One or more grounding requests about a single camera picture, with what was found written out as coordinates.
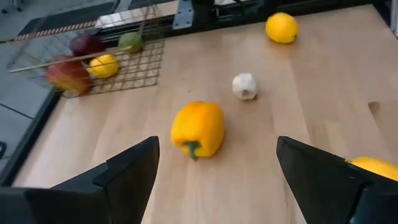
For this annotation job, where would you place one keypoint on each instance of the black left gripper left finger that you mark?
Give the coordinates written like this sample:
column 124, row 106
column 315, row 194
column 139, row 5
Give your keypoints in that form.
column 124, row 180

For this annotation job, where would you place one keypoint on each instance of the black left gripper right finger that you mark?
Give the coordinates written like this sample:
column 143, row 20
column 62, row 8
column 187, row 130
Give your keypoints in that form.
column 317, row 186

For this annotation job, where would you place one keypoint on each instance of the yellow lemon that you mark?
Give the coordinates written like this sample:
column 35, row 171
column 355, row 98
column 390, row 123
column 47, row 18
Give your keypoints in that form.
column 281, row 28
column 376, row 166
column 104, row 66

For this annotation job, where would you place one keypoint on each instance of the yellow bell pepper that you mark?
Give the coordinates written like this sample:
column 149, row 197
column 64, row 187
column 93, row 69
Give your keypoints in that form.
column 199, row 127

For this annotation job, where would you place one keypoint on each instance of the red yellow apple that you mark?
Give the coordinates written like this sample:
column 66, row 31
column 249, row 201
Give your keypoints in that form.
column 68, row 76

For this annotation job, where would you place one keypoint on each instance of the white garlic bulb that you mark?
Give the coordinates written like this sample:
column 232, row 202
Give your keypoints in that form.
column 245, row 86

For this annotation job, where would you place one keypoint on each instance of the green lime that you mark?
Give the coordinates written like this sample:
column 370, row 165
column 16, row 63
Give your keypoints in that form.
column 130, row 42

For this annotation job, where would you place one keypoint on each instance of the dark red apple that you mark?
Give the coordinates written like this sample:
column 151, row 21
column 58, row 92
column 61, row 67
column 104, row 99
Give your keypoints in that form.
column 85, row 45

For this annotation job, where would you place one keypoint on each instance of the silver frame bracket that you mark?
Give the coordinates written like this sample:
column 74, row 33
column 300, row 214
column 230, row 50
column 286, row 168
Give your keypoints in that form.
column 183, row 14

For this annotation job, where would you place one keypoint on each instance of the aluminium frame post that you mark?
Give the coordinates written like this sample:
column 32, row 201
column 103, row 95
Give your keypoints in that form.
column 395, row 18

